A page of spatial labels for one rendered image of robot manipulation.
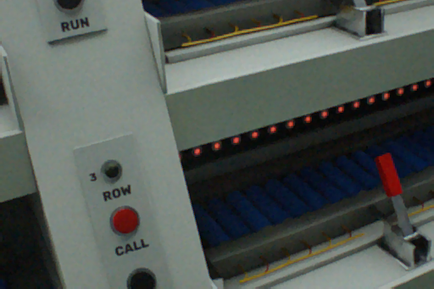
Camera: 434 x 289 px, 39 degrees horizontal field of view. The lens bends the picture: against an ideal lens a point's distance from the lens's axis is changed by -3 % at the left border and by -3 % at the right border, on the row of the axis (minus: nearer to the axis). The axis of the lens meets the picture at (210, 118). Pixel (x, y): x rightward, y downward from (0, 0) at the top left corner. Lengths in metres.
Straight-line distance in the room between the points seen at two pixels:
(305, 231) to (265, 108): 0.13
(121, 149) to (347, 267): 0.22
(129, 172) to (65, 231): 0.06
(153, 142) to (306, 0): 0.20
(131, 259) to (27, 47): 0.15
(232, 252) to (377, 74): 0.18
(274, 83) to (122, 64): 0.11
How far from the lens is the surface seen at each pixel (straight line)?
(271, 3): 0.52
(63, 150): 0.40
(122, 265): 0.41
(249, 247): 0.51
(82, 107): 0.40
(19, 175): 0.41
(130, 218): 0.40
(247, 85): 0.44
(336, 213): 0.55
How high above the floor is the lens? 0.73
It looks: 5 degrees down
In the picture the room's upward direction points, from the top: 13 degrees counter-clockwise
